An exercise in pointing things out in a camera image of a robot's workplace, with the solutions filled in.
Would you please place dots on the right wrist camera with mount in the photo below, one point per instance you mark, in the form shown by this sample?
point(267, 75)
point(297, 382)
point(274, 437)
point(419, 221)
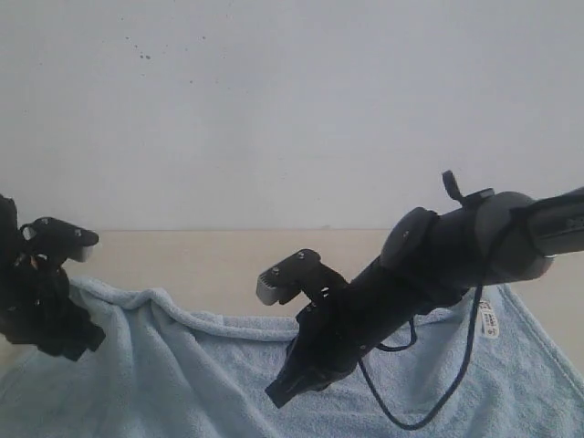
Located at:
point(301, 272)

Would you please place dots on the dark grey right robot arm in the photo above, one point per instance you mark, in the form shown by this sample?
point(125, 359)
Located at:
point(428, 261)

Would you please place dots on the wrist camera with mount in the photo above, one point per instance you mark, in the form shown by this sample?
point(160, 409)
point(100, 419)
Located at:
point(301, 272)
point(57, 241)

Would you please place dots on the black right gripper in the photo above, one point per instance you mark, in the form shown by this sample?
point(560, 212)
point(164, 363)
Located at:
point(333, 336)

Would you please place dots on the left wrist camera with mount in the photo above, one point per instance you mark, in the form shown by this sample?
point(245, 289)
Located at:
point(57, 241)

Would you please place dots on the light blue fluffy towel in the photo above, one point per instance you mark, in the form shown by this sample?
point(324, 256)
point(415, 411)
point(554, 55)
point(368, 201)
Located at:
point(165, 372)

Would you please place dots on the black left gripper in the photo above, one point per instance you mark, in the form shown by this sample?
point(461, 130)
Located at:
point(36, 307)

